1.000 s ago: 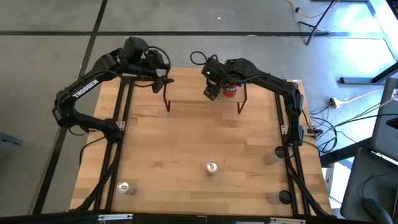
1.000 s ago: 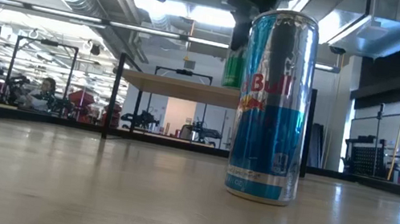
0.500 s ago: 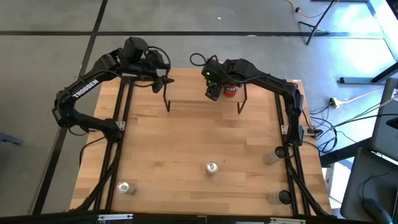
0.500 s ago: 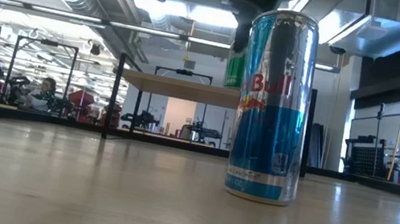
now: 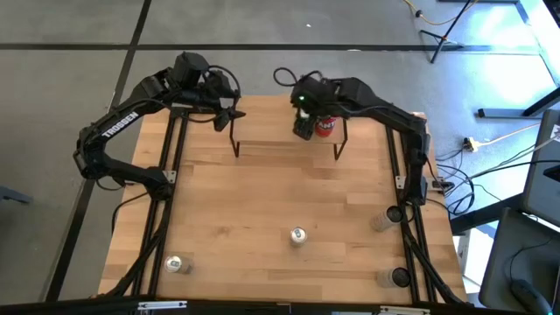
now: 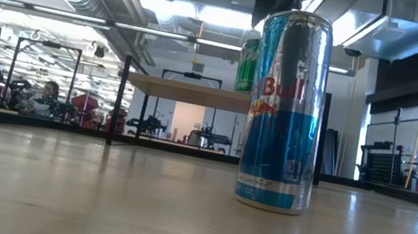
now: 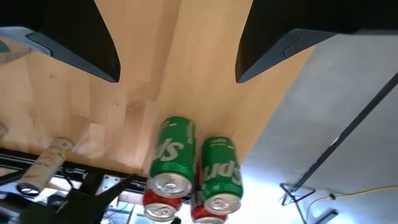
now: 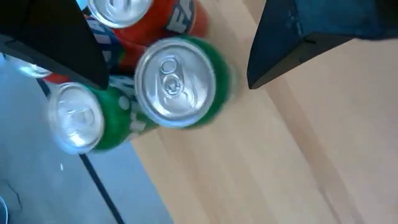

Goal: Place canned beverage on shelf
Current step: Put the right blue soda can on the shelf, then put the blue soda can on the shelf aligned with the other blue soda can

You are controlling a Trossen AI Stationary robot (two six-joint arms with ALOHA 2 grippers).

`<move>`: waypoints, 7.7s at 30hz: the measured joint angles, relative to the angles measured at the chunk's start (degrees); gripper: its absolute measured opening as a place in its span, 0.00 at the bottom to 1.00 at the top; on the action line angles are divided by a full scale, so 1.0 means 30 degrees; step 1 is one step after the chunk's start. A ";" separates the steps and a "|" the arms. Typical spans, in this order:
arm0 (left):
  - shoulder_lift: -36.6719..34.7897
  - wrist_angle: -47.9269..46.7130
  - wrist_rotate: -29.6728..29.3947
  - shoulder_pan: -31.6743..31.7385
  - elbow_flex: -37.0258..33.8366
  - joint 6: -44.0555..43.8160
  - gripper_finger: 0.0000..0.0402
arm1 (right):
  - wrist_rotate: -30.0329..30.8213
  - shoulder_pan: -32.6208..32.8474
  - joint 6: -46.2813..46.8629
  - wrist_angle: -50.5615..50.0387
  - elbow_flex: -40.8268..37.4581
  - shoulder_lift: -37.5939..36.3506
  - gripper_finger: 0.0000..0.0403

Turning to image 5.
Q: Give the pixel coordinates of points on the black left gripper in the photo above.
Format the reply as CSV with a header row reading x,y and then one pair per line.
x,y
219,94

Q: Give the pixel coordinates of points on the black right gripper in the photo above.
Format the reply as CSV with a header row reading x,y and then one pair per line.
x,y
312,98

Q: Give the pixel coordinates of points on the red Fanta can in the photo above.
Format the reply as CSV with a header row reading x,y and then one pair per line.
x,y
326,128

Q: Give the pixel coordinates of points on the silver blue Red Bull can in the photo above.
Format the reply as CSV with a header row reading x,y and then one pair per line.
x,y
177,264
298,236

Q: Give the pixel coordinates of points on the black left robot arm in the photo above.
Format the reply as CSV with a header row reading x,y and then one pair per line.
x,y
118,120

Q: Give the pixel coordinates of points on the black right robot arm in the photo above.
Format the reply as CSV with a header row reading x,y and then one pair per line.
x,y
385,113

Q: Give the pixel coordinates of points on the wooden shelf with black legs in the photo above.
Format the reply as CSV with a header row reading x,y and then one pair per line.
x,y
267,122

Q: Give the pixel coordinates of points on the clear cup with black lid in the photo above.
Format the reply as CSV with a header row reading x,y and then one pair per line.
x,y
387,217
394,277

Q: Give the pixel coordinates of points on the small brown circuit board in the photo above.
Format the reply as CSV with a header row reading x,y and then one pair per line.
x,y
439,184

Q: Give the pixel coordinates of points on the black tripod stand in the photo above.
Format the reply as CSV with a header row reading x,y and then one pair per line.
x,y
444,40

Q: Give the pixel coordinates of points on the white power plug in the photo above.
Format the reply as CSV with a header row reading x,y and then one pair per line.
x,y
471,143

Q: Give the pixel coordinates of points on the black table leg bar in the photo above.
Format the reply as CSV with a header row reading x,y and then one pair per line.
x,y
481,215

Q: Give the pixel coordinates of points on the grey chair foot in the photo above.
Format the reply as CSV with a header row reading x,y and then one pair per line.
x,y
13,195

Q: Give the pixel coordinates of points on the black desk leg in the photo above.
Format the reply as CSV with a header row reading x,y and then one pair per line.
x,y
542,102

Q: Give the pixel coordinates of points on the grey monitor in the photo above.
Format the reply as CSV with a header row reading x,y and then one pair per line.
x,y
542,188

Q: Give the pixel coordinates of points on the black computer mouse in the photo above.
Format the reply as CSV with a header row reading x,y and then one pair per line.
x,y
529,297

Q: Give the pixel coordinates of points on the black aluminium mounting frame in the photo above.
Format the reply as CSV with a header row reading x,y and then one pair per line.
x,y
156,262
410,262

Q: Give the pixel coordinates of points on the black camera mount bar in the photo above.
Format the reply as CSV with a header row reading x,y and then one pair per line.
x,y
262,308

